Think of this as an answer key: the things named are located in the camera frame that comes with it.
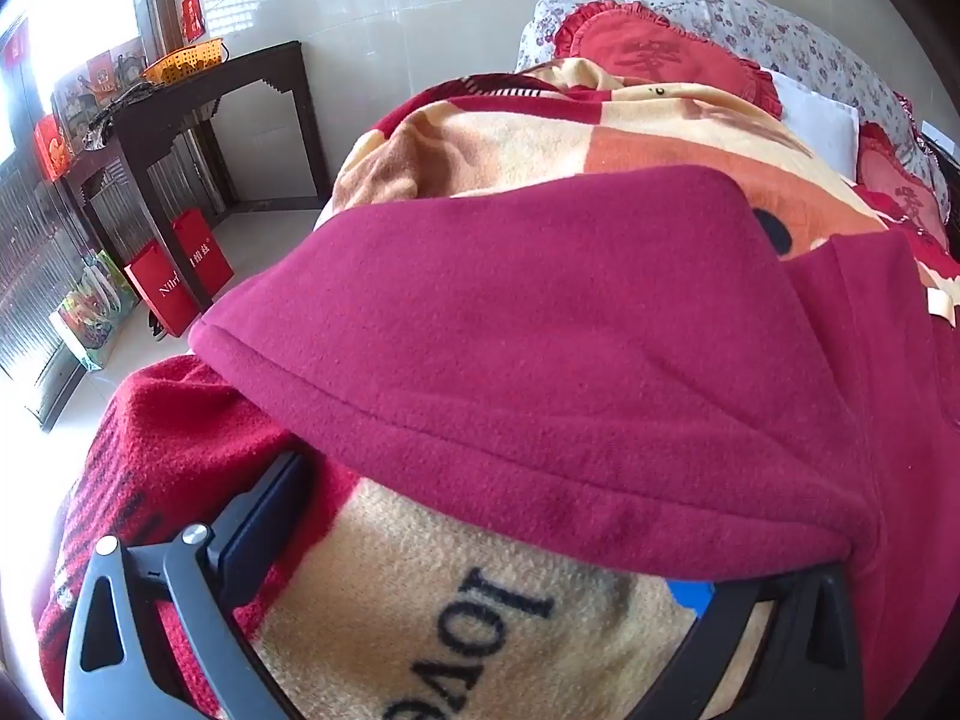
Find red gift bag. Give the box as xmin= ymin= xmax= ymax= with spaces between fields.
xmin=171 ymin=208 xmax=235 ymax=293
xmin=124 ymin=240 xmax=200 ymax=337

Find maroon fleece garment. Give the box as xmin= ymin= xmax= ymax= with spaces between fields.
xmin=187 ymin=163 xmax=960 ymax=720

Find dark bed headboard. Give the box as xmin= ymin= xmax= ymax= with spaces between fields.
xmin=924 ymin=129 xmax=960 ymax=192

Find printed picture boards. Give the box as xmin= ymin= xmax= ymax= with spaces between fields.
xmin=52 ymin=37 xmax=147 ymax=143

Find white pillow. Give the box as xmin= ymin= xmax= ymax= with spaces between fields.
xmin=765 ymin=71 xmax=861 ymax=181

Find orange plastic basket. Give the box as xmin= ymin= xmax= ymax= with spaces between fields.
xmin=142 ymin=37 xmax=226 ymax=83

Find dark patterned cloth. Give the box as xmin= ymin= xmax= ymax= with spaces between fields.
xmin=81 ymin=81 xmax=162 ymax=155

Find red box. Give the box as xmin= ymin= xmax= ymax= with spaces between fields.
xmin=34 ymin=116 xmax=74 ymax=181

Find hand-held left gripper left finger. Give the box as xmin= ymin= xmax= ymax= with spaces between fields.
xmin=62 ymin=450 xmax=310 ymax=720

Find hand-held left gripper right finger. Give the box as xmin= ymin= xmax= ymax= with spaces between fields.
xmin=637 ymin=561 xmax=867 ymax=720

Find large red heart pillow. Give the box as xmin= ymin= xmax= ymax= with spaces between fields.
xmin=553 ymin=1 xmax=785 ymax=117

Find small red heart pillow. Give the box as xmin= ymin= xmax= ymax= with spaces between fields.
xmin=855 ymin=122 xmax=960 ymax=256

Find red and cream printed blanket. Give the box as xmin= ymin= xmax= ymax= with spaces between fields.
xmin=34 ymin=71 xmax=960 ymax=720

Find colourful printed bag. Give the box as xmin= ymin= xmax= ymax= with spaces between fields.
xmin=49 ymin=251 xmax=140 ymax=372

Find dark wooden table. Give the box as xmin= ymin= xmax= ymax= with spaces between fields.
xmin=52 ymin=41 xmax=331 ymax=316

